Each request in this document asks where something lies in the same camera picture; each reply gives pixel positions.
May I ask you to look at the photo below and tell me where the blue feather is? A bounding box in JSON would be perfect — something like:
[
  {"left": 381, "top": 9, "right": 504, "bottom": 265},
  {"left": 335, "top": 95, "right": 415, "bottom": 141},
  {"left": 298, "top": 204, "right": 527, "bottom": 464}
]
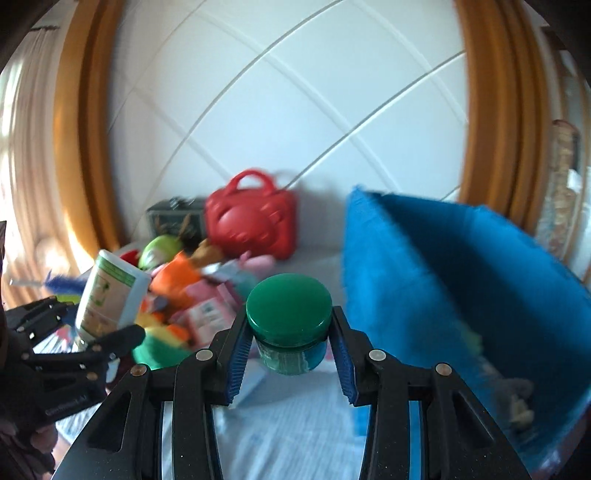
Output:
[{"left": 11, "top": 272, "right": 90, "bottom": 296}]

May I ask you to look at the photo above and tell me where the dark tin box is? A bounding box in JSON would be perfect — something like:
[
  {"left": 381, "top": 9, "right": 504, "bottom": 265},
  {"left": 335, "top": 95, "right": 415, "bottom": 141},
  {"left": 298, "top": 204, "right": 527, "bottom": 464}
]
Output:
[{"left": 147, "top": 198, "right": 208, "bottom": 241}]

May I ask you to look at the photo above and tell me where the wooden headboard frame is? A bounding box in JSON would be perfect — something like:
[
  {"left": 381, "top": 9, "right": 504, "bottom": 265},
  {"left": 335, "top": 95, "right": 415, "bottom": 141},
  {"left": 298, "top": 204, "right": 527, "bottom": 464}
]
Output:
[{"left": 53, "top": 0, "right": 561, "bottom": 259}]

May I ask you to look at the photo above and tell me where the pink plush toy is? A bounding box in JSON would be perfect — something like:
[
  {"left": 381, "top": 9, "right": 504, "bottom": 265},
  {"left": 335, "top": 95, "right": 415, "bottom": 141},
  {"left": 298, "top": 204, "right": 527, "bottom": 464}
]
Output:
[{"left": 239, "top": 251, "right": 278, "bottom": 276}]

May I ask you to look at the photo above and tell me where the beige curtain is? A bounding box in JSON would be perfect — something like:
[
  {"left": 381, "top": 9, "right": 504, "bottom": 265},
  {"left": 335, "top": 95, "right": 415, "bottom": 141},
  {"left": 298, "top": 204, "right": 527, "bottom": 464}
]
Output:
[{"left": 0, "top": 28, "right": 88, "bottom": 315}]

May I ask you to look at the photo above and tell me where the patterned cloth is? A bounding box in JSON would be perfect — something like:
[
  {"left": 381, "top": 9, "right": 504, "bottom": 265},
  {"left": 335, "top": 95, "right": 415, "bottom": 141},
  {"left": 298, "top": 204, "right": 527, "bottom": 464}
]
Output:
[{"left": 536, "top": 119, "right": 583, "bottom": 259}]

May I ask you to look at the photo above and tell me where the bright green plush toy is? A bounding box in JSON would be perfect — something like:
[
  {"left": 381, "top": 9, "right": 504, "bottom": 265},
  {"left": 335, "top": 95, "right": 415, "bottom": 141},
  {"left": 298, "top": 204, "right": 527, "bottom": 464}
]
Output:
[{"left": 131, "top": 323, "right": 195, "bottom": 370}]

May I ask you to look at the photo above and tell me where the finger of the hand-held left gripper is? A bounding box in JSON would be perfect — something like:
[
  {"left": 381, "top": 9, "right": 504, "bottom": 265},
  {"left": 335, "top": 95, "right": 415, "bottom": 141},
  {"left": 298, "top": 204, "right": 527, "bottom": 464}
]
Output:
[
  {"left": 28, "top": 324, "right": 147, "bottom": 393},
  {"left": 4, "top": 298, "right": 78, "bottom": 352}
]

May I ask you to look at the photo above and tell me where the white bottle with green label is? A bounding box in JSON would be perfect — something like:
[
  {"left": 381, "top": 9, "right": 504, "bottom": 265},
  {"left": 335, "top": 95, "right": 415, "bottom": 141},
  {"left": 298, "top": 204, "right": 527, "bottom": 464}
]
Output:
[{"left": 74, "top": 249, "right": 152, "bottom": 344}]

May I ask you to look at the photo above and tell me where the grey plush toy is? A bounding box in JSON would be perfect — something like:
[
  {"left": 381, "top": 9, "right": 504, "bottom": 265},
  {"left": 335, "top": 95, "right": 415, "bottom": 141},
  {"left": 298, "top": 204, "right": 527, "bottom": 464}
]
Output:
[{"left": 494, "top": 376, "right": 536, "bottom": 430}]

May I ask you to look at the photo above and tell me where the pink box with green print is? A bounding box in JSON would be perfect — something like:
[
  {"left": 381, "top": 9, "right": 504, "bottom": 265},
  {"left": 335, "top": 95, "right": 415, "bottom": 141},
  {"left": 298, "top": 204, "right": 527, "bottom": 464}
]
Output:
[{"left": 184, "top": 299, "right": 241, "bottom": 343}]

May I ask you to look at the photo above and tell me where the red plastic handbag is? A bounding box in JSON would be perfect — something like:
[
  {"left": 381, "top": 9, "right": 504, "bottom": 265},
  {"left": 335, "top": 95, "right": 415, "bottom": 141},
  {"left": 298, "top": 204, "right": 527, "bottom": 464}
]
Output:
[{"left": 204, "top": 169, "right": 297, "bottom": 261}]

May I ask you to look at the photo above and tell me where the brown plush toy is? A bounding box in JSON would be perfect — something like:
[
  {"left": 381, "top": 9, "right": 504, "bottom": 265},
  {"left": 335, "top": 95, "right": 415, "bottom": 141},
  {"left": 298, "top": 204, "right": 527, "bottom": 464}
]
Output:
[{"left": 191, "top": 240, "right": 227, "bottom": 268}]

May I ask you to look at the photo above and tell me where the green lidded jar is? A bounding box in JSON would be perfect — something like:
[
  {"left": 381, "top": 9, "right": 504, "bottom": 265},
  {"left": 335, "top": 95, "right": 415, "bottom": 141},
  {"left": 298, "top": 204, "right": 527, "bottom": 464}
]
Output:
[{"left": 246, "top": 274, "right": 334, "bottom": 376}]

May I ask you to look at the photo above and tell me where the blue fabric storage bin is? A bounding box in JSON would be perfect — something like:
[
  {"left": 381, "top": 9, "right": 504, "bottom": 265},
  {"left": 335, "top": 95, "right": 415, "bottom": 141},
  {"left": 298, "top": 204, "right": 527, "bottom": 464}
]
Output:
[{"left": 341, "top": 185, "right": 591, "bottom": 474}]

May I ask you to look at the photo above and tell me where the orange plush toy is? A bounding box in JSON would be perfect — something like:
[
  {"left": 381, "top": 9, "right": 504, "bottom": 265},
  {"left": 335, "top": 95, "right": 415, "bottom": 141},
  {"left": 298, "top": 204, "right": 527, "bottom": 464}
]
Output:
[{"left": 150, "top": 253, "right": 204, "bottom": 310}]

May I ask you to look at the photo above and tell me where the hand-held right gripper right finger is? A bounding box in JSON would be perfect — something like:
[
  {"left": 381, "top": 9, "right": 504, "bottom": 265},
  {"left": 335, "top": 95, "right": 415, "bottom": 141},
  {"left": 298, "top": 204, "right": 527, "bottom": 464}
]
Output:
[{"left": 329, "top": 306, "right": 533, "bottom": 480}]

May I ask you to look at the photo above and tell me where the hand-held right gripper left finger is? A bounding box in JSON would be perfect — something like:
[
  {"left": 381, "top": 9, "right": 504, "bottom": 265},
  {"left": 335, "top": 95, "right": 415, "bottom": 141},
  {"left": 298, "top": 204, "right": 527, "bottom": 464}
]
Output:
[{"left": 54, "top": 310, "right": 254, "bottom": 480}]

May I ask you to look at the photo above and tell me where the person's left hand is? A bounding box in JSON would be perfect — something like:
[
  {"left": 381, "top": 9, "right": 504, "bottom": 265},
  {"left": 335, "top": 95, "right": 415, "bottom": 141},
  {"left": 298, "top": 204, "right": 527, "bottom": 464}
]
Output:
[{"left": 0, "top": 411, "right": 58, "bottom": 476}]

